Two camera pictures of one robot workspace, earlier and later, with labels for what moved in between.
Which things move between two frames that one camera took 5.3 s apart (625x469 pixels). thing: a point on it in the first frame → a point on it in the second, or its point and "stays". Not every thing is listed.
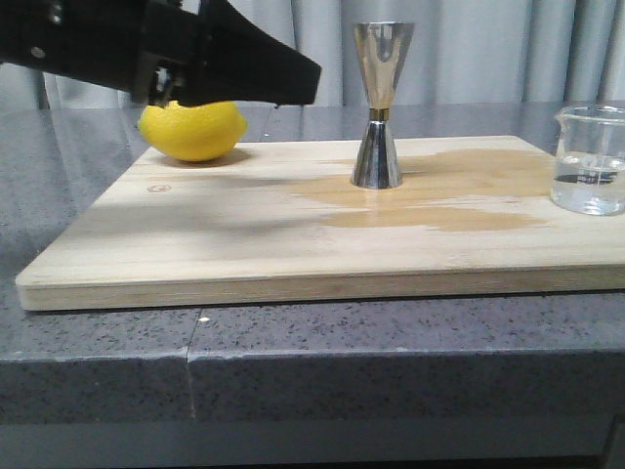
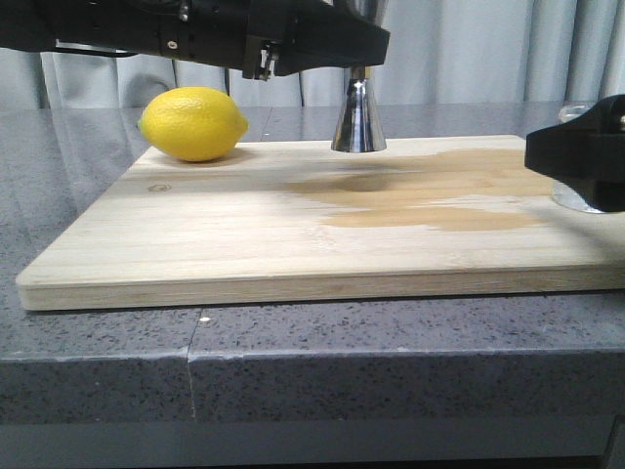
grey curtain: [460, 52] stays
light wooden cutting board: [283, 221] stays
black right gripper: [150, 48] → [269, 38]
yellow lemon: [192, 133] stays
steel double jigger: [382, 48] → [358, 128]
